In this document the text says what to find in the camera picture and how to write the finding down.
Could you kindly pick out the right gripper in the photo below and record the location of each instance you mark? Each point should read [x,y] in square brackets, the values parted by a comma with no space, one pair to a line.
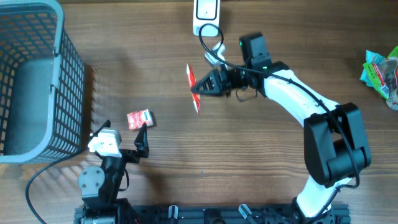
[221,81]

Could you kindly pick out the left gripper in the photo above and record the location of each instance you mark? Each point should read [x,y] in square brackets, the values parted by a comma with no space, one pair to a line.
[142,148]

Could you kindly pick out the small red snack packet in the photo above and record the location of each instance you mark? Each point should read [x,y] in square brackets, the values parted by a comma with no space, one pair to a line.
[137,118]

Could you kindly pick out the red Nescafe sachet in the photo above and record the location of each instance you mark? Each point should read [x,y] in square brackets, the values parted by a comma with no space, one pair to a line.
[192,82]

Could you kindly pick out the teal white tissue packet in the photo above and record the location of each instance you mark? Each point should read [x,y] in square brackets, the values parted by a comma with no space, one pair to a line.
[372,58]

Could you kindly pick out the green snack packet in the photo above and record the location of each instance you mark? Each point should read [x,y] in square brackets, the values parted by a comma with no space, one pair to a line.
[384,75]

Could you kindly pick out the green lid jar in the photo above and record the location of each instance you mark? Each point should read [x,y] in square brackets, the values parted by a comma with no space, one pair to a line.
[392,100]

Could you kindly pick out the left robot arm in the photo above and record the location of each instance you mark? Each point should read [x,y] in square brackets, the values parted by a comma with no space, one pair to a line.
[100,185]

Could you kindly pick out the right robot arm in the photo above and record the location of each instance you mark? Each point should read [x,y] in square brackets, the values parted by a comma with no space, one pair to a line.
[336,149]

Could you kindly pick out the white barcode scanner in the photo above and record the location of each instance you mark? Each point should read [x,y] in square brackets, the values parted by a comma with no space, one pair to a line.
[206,12]

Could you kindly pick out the grey plastic shopping basket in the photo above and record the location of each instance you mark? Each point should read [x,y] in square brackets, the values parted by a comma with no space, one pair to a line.
[42,84]

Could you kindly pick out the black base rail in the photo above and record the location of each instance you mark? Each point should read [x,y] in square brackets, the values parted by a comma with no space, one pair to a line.
[211,214]

